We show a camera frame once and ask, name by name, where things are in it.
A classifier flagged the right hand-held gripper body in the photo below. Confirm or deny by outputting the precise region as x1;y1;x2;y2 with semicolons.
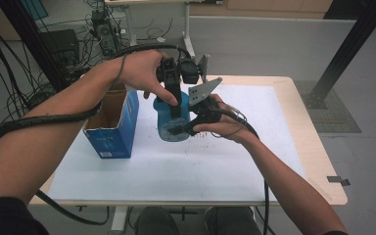
187;76;225;123

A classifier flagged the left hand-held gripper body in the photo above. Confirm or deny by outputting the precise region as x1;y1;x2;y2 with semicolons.
158;53;211;87

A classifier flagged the blue plastic bottle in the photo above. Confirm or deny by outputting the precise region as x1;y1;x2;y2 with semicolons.
153;90;192;143

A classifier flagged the person's right hand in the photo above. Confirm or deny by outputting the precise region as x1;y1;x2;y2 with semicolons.
192;94;259;145

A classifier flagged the person's left hand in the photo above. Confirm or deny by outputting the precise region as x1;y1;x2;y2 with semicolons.
117;49;179;108

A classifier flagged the white background desk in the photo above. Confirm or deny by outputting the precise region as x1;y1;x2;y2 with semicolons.
104;0;207;66

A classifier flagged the white table mat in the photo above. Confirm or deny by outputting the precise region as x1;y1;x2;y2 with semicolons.
46;83;306;203

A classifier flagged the blue cardboard box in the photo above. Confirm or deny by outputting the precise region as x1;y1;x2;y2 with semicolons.
81;81;141;160

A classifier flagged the black computer tower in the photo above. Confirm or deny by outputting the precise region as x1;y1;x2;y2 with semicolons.
90;9;121;57

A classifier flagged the person's left leg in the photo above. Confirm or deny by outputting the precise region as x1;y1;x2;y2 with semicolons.
133;206;181;235

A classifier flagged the person's leg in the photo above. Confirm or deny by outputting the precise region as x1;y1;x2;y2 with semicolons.
204;206;259;235
133;206;181;235

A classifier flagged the person's right leg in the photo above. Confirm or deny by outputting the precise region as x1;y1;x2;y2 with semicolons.
204;206;259;235

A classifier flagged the wooden cabinet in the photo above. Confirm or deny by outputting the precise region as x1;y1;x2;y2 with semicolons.
189;0;335;20

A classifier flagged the light wooden table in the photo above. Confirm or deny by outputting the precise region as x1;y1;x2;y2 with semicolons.
28;74;349;233

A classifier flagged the black equipment case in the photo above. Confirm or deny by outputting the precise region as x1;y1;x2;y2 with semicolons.
39;28;81;67

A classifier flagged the dark floor mat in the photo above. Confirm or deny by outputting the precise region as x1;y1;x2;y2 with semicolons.
293;79;362;135

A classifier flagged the black table clip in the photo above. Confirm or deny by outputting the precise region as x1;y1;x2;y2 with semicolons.
326;175;352;187

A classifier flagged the blue panel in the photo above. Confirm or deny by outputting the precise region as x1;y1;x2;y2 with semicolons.
19;0;50;22

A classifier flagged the person's dark sleeve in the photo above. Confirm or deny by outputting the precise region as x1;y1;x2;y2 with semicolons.
0;196;51;235

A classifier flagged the right gripper black corrugated cable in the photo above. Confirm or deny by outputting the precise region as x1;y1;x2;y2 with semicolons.
220;108;271;235

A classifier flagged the gripper black corrugated cable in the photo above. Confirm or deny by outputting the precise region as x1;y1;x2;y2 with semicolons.
220;108;271;235
0;43;192;227

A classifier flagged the left gripper black corrugated cable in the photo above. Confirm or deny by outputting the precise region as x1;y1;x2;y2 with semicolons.
0;43;192;227

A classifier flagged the bundle of black floor cables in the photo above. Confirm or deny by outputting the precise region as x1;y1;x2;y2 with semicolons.
0;0;177;155

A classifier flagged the black frame post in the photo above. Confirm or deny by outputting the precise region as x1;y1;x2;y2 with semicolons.
0;0;73;96
307;0;376;110

